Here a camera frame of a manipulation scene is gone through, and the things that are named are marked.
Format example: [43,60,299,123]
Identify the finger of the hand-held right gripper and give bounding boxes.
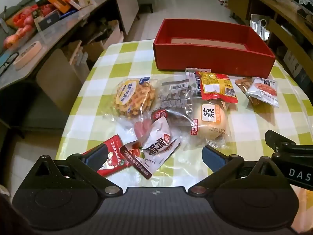
[265,130,295,152]

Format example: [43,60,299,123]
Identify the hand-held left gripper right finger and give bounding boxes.
[187,146,285,197]

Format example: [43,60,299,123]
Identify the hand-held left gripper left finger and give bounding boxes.
[34,143,124,197]

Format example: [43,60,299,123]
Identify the red crown snack packet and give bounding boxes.
[82,135,132,178]

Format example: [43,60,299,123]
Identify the steamed bun packet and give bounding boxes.
[191,100,231,150]

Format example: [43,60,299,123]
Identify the white orange snack packet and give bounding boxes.
[245,77,280,108]

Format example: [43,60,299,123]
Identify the pink sausage packet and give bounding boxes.
[133,109,172,142]

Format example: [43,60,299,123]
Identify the white duck snack packet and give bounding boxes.
[120,116,181,179]

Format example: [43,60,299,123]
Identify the copper foil snack packet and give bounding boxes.
[235,77,263,107]

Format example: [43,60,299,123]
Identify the waffle cookie packet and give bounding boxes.
[111,77,158,125]

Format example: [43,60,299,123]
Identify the red yellow snack packet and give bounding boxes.
[197,71,239,104]

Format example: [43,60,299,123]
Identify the dark snack clear packet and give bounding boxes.
[153,77,196,125]

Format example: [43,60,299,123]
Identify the wafer biscuit packet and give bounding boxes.
[185,68,211,98]

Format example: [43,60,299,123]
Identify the red cardboard box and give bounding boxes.
[153,18,277,77]

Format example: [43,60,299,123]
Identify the beige board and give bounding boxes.
[36,48,84,120]

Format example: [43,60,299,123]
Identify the wooden chair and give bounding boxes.
[265,18,313,79]

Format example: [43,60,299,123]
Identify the silver foil bag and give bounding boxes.
[249,14,271,41]

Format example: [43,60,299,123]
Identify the tape roll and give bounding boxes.
[12,41,41,70]

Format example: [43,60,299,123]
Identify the black eyeglasses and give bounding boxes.
[0,52,19,77]

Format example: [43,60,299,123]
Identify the black box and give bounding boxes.
[38,12,60,31]

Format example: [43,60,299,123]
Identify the red apple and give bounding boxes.
[16,26,33,38]
[3,33,21,49]

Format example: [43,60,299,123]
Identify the red mesh fruit bag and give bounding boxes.
[12,6,40,27]

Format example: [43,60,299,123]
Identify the orange box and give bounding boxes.
[48,0,79,14]

